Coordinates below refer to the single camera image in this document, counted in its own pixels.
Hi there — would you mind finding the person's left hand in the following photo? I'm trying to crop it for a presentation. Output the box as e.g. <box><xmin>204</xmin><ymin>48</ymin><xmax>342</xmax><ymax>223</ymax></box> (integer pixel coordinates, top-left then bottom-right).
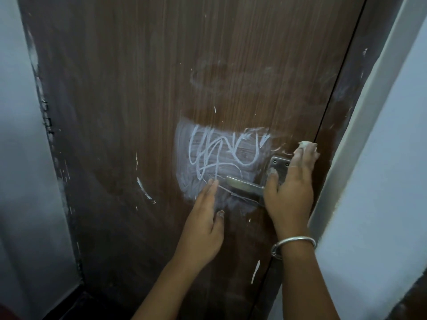
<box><xmin>173</xmin><ymin>178</ymin><xmax>226</xmax><ymax>272</ymax></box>

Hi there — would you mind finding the person's right hand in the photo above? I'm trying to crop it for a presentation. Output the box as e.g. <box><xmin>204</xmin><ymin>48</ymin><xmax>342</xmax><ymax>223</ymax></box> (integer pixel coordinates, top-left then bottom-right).
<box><xmin>263</xmin><ymin>142</ymin><xmax>320</xmax><ymax>242</ymax></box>

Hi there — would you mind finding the silver metal door handle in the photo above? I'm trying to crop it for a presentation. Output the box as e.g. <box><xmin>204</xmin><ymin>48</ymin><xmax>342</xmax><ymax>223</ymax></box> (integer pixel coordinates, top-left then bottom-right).
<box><xmin>226</xmin><ymin>156</ymin><xmax>293</xmax><ymax>205</ymax></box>

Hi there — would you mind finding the brown wooden door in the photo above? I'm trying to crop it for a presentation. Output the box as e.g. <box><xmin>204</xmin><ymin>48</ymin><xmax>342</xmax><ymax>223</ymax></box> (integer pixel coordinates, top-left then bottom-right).
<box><xmin>15</xmin><ymin>0</ymin><xmax>367</xmax><ymax>320</ymax></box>

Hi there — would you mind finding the person's right forearm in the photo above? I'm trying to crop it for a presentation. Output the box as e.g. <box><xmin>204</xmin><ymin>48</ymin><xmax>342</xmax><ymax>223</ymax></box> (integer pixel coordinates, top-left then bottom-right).
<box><xmin>278</xmin><ymin>241</ymin><xmax>341</xmax><ymax>320</ymax></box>

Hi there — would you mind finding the dark brown door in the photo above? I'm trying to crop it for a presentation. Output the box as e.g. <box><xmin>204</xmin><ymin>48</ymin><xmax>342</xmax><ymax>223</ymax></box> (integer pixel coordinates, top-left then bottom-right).
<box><xmin>385</xmin><ymin>269</ymin><xmax>427</xmax><ymax>320</ymax></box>

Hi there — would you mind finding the silver bangle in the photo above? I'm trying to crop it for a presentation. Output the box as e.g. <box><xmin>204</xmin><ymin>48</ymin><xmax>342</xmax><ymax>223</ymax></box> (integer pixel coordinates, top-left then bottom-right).
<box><xmin>270</xmin><ymin>236</ymin><xmax>317</xmax><ymax>260</ymax></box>

